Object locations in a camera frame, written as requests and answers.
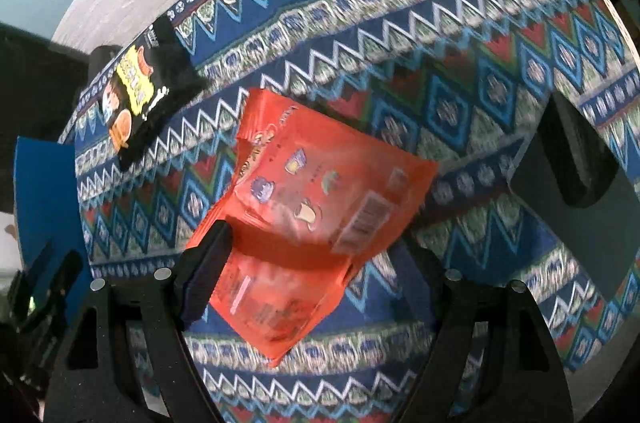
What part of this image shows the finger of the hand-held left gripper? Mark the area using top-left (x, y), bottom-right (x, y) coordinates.
top-left (47, 249), bottom-right (85, 320)
top-left (21, 239), bottom-right (54, 300)

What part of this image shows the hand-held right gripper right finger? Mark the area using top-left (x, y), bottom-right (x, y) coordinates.
top-left (399, 242), bottom-right (574, 423)

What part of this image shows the blue cardboard box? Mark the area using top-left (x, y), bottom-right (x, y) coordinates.
top-left (14, 135), bottom-right (97, 304)

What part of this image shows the blue patterned tablecloth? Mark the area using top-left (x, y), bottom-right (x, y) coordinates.
top-left (57, 0), bottom-right (640, 423)

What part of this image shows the large black panel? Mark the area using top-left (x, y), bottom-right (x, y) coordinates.
top-left (0, 22), bottom-right (92, 216)

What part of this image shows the black snack packet yellow label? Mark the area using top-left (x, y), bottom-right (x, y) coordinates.
top-left (99, 14), bottom-right (210, 172)

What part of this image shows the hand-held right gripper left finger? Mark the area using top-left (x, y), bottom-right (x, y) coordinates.
top-left (44, 222), bottom-right (234, 423)

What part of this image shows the orange snack packet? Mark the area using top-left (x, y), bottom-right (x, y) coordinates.
top-left (185, 87), bottom-right (440, 369)

